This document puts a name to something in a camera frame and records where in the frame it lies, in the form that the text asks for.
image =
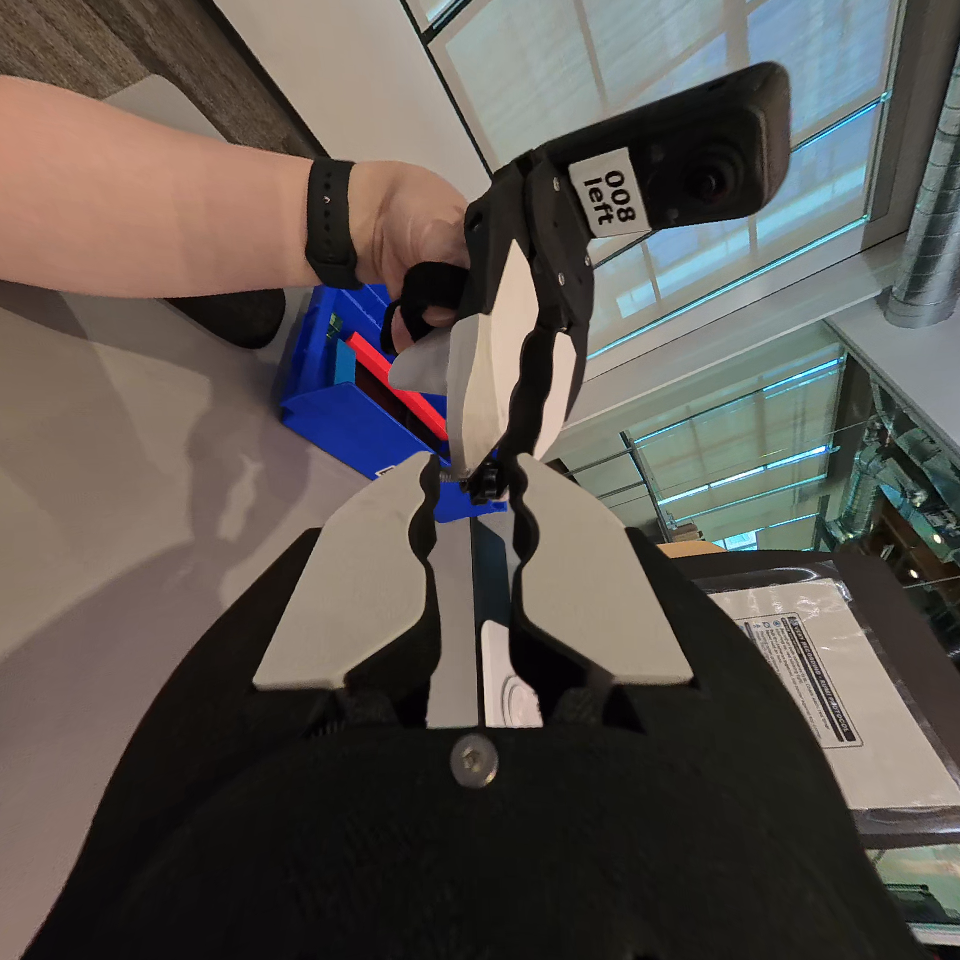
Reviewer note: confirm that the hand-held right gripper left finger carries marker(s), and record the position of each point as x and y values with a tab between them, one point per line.
352	600

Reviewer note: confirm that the person's left forearm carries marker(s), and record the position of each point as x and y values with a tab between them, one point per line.
150	187

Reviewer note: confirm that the blue plastic bin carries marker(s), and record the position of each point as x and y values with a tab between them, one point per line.
337	420

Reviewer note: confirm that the red flat bar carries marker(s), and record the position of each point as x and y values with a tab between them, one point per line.
390	382

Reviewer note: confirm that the person's left hand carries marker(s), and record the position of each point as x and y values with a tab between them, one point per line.
405	225

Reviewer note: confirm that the large grid window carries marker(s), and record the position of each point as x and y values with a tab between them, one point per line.
525	60

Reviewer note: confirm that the white instruction sheet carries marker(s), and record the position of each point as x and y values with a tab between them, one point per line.
825	675

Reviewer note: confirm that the black wristband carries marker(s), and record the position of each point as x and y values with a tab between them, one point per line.
330	225

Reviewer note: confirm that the black knob screw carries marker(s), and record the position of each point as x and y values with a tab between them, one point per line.
486	481

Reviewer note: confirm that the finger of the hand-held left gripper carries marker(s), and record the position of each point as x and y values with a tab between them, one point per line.
487	375
562	390

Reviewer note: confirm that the silver ventilation duct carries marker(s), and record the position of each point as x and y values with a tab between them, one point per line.
930	225

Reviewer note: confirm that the instruction sheet on stand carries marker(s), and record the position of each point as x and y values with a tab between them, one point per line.
877	585

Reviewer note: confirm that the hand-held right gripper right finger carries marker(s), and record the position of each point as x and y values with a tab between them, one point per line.
600	600

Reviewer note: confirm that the grey desk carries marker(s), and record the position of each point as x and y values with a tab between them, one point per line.
112	450

